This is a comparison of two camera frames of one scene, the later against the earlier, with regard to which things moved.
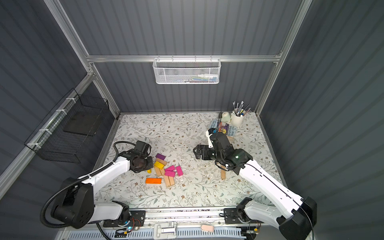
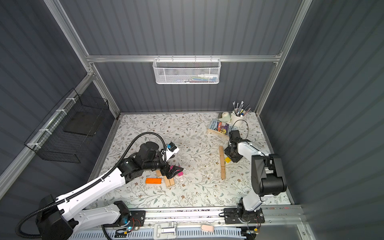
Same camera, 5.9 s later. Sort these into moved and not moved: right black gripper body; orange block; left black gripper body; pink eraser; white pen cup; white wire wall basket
Moved: left black gripper body; right black gripper body
Not moved: white pen cup; pink eraser; white wire wall basket; orange block
